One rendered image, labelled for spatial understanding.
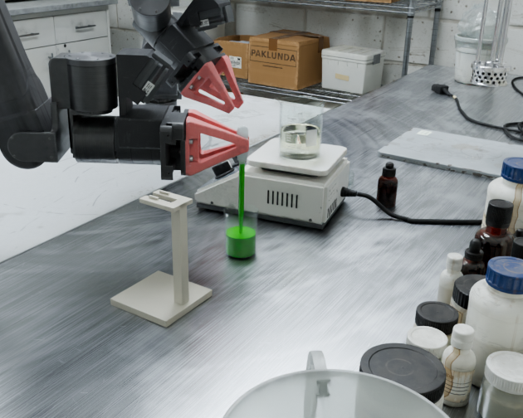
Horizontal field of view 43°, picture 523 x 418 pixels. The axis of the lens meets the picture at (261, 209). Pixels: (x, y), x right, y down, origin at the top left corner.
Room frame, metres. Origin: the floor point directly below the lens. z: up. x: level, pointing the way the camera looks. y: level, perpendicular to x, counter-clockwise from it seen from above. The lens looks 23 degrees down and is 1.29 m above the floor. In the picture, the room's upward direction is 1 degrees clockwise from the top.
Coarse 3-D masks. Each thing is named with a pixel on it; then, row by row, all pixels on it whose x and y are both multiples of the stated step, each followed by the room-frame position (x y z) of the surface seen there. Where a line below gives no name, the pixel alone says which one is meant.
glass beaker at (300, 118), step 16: (288, 96) 0.92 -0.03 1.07; (304, 96) 0.93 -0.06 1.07; (288, 112) 0.87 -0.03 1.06; (304, 112) 0.87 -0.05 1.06; (320, 112) 0.88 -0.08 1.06; (288, 128) 0.87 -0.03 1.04; (304, 128) 0.87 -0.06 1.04; (320, 128) 0.88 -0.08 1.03; (288, 144) 0.87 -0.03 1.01; (304, 144) 0.87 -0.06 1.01; (320, 144) 0.89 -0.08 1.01; (288, 160) 0.87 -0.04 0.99; (304, 160) 0.87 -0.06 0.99
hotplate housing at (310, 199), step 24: (264, 168) 0.88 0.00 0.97; (336, 168) 0.90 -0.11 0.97; (216, 192) 0.89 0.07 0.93; (264, 192) 0.86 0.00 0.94; (288, 192) 0.85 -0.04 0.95; (312, 192) 0.84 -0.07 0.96; (336, 192) 0.88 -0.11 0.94; (264, 216) 0.86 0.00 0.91; (288, 216) 0.85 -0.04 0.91; (312, 216) 0.83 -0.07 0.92
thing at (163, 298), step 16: (160, 192) 0.65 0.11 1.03; (160, 208) 0.62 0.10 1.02; (176, 208) 0.61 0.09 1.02; (176, 224) 0.62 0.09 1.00; (176, 240) 0.62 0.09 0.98; (176, 256) 0.62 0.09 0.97; (160, 272) 0.69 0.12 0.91; (176, 272) 0.62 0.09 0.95; (128, 288) 0.65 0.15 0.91; (144, 288) 0.65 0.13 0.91; (160, 288) 0.65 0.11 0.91; (176, 288) 0.62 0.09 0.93; (192, 288) 0.65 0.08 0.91; (112, 304) 0.63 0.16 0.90; (128, 304) 0.62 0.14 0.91; (144, 304) 0.62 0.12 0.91; (160, 304) 0.62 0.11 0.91; (176, 304) 0.62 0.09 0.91; (192, 304) 0.62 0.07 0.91; (160, 320) 0.59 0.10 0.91; (176, 320) 0.60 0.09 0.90
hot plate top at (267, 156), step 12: (264, 144) 0.95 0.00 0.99; (276, 144) 0.95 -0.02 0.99; (324, 144) 0.95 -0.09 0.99; (252, 156) 0.89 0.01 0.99; (264, 156) 0.89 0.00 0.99; (276, 156) 0.89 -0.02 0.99; (324, 156) 0.90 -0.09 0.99; (336, 156) 0.90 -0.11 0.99; (276, 168) 0.86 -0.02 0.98; (288, 168) 0.85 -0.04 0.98; (300, 168) 0.85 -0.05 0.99; (312, 168) 0.84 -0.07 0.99; (324, 168) 0.85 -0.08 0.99
